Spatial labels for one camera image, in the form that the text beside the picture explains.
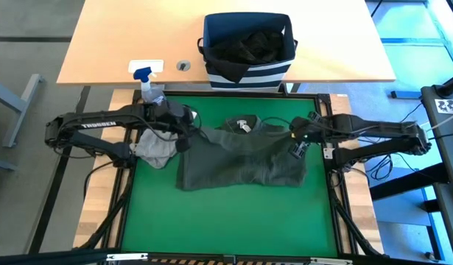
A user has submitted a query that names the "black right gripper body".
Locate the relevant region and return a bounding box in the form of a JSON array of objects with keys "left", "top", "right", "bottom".
[{"left": 290, "top": 116, "right": 329, "bottom": 144}]

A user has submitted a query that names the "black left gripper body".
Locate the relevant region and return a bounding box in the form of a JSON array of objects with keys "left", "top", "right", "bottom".
[{"left": 152, "top": 99, "right": 198, "bottom": 143}]

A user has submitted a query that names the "grey knit shirt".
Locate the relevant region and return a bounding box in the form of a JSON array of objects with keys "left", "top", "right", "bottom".
[{"left": 130, "top": 127, "right": 180, "bottom": 170}]

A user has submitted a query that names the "dark green garment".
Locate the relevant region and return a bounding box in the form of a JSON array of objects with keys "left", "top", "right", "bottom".
[{"left": 175, "top": 114, "right": 308, "bottom": 191}]

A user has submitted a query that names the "navy white striped laundry bin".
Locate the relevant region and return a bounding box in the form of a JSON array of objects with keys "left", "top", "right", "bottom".
[{"left": 197, "top": 12, "right": 299, "bottom": 91}]

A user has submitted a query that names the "clear spray bottle blue trigger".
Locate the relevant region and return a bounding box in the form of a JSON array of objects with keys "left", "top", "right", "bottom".
[{"left": 133, "top": 66, "right": 167, "bottom": 106}]

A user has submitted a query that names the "white label card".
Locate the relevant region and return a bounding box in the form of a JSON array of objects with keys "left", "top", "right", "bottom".
[{"left": 127, "top": 59, "right": 164, "bottom": 74}]

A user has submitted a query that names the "charcoal garment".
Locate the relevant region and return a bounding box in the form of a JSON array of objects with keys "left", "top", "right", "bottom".
[{"left": 213, "top": 30, "right": 286, "bottom": 64}]

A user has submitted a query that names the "light wooden desk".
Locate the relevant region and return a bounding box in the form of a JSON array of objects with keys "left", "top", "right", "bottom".
[{"left": 56, "top": 0, "right": 396, "bottom": 86}]

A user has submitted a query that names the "grey equipment cart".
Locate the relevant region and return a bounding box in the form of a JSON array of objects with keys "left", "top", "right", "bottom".
[{"left": 420, "top": 83, "right": 453, "bottom": 187}]

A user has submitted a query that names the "white printed paper tag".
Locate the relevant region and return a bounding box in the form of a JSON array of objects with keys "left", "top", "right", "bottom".
[{"left": 435, "top": 98, "right": 453, "bottom": 114}]

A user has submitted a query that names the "black pole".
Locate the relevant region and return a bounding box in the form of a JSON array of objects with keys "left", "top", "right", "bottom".
[{"left": 434, "top": 71, "right": 453, "bottom": 99}]

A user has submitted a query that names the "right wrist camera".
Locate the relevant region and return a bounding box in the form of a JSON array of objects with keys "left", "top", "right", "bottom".
[{"left": 290, "top": 141, "right": 310, "bottom": 160}]

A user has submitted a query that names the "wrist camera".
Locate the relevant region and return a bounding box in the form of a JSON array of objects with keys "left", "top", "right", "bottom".
[
  {"left": 290, "top": 141, "right": 310, "bottom": 160},
  {"left": 175, "top": 135, "right": 193, "bottom": 154}
]

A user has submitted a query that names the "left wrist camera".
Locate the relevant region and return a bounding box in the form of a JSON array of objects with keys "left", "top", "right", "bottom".
[{"left": 175, "top": 135, "right": 193, "bottom": 154}]

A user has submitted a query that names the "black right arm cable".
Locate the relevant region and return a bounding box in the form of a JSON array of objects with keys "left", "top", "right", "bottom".
[{"left": 261, "top": 116, "right": 293, "bottom": 128}]

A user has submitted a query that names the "black table frame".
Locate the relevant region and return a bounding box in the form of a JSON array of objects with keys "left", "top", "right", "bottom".
[{"left": 100, "top": 89, "right": 387, "bottom": 265}]

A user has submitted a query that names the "black floor cable coil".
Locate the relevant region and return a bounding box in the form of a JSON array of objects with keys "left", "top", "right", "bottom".
[{"left": 369, "top": 149, "right": 396, "bottom": 182}]

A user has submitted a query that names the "white cable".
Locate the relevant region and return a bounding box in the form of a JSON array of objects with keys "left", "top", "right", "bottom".
[{"left": 426, "top": 110, "right": 453, "bottom": 130}]

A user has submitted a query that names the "grey metal desk frame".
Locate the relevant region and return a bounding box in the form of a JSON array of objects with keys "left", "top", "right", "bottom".
[{"left": 0, "top": 72, "right": 43, "bottom": 172}]

